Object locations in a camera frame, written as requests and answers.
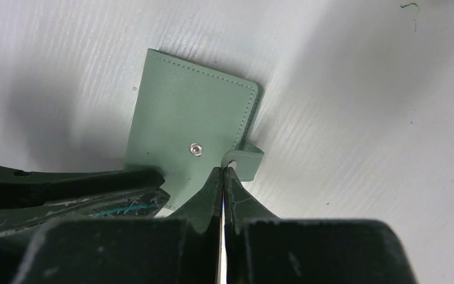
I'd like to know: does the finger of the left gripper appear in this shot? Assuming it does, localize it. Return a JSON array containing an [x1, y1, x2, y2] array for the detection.
[[0, 166, 164, 209], [0, 188, 170, 238]]

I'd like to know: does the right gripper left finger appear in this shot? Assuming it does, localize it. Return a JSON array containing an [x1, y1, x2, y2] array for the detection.
[[13, 167, 223, 283]]

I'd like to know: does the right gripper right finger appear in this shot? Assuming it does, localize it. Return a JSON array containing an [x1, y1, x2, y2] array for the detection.
[[223, 168, 416, 283]]

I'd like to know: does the green card holder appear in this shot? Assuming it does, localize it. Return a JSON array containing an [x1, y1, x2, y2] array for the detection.
[[125, 49, 264, 211]]

